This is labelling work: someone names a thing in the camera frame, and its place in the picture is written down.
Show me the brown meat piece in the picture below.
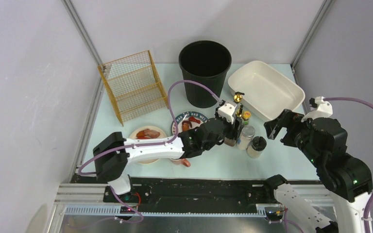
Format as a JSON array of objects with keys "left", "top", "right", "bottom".
[{"left": 136, "top": 128, "right": 161, "bottom": 139}]

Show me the white rectangular basin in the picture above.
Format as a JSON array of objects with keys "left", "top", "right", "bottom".
[{"left": 227, "top": 61, "right": 305, "bottom": 122}]

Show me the red sausage piece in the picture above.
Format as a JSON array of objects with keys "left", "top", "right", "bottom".
[{"left": 188, "top": 116, "right": 201, "bottom": 124}]

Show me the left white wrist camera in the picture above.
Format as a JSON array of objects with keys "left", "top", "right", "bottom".
[{"left": 216, "top": 101, "right": 238, "bottom": 124}]

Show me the silver lid spice jar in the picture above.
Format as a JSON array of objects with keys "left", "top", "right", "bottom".
[{"left": 237, "top": 125, "right": 255, "bottom": 150}]

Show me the patterned rim white plate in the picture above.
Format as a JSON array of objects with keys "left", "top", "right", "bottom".
[{"left": 170, "top": 111, "right": 208, "bottom": 135}]

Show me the yellow wire mesh rack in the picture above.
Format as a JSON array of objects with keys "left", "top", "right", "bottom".
[{"left": 98, "top": 50, "right": 169, "bottom": 125}]

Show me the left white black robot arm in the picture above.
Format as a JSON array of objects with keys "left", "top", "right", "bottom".
[{"left": 93, "top": 117, "right": 242, "bottom": 195}]

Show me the pink ceramic mug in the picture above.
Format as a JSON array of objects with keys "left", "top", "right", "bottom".
[{"left": 170, "top": 159, "right": 191, "bottom": 167}]

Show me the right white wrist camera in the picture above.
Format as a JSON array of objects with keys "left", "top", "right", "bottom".
[{"left": 301, "top": 96, "right": 333, "bottom": 122}]

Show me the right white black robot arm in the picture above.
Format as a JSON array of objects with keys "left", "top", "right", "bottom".
[{"left": 264, "top": 109, "right": 373, "bottom": 233}]

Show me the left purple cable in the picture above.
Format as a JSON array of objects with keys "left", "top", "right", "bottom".
[{"left": 77, "top": 80, "right": 223, "bottom": 176}]

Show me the orange sausage on patterned plate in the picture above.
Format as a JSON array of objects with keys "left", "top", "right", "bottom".
[{"left": 182, "top": 123, "right": 191, "bottom": 132}]

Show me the black lid spice jar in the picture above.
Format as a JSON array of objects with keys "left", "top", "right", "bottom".
[{"left": 247, "top": 136, "right": 267, "bottom": 158}]

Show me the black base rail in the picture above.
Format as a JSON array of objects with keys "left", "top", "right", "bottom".
[{"left": 70, "top": 173, "right": 322, "bottom": 214}]

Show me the yellow cap sauce bottle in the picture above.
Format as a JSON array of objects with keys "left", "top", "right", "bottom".
[{"left": 241, "top": 111, "right": 251, "bottom": 125}]

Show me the glass oil bottle gold spout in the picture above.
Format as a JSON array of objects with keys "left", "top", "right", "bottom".
[{"left": 233, "top": 92, "right": 245, "bottom": 104}]

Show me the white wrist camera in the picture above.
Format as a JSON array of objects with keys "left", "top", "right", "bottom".
[
  {"left": 301, "top": 96, "right": 333, "bottom": 122},
  {"left": 216, "top": 101, "right": 238, "bottom": 124}
]

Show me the black plastic trash bin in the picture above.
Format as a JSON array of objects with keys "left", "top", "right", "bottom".
[{"left": 178, "top": 40, "right": 232, "bottom": 108}]

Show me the cream round plate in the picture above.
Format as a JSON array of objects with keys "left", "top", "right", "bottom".
[{"left": 126, "top": 125, "right": 169, "bottom": 165}]

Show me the red sausage on cream plate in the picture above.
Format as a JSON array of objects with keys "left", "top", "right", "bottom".
[{"left": 136, "top": 136, "right": 152, "bottom": 140}]

